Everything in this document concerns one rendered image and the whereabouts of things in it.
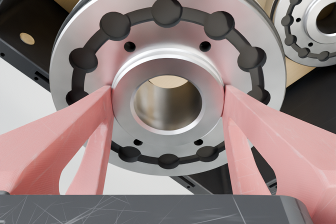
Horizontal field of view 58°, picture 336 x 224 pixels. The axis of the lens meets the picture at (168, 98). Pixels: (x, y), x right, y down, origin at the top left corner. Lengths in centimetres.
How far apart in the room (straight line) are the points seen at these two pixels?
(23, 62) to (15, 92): 34
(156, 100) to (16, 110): 48
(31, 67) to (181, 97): 14
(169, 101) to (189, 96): 1
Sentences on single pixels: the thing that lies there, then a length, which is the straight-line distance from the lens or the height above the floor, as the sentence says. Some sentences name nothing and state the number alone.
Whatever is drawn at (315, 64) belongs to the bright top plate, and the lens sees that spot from 33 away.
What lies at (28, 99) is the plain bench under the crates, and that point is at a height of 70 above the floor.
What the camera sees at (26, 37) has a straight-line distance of 27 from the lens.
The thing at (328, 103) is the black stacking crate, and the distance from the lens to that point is 34.
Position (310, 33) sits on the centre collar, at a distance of 31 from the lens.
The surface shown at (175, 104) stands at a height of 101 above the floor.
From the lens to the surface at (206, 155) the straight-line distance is 16.
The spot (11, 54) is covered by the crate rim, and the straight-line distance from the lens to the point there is 26.
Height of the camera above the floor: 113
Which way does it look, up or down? 56 degrees down
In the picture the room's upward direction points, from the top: 176 degrees counter-clockwise
